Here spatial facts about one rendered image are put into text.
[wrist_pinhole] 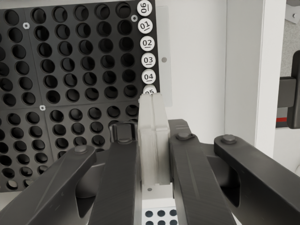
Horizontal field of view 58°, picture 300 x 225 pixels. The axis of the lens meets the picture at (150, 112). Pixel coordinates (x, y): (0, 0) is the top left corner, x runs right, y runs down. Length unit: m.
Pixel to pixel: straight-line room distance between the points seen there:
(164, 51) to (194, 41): 0.04
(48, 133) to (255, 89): 0.20
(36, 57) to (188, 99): 0.17
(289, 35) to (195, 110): 1.00
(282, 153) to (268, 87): 0.25
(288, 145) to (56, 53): 0.37
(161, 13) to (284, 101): 0.15
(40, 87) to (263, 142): 0.21
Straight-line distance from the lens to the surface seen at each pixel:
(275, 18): 0.24
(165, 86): 0.31
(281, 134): 0.47
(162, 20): 0.30
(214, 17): 0.32
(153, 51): 0.25
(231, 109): 0.31
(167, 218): 0.46
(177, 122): 0.15
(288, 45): 1.30
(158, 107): 0.15
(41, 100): 0.27
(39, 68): 0.27
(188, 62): 0.32
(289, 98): 0.28
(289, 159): 0.50
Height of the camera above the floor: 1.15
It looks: 72 degrees down
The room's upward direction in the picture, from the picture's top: 175 degrees clockwise
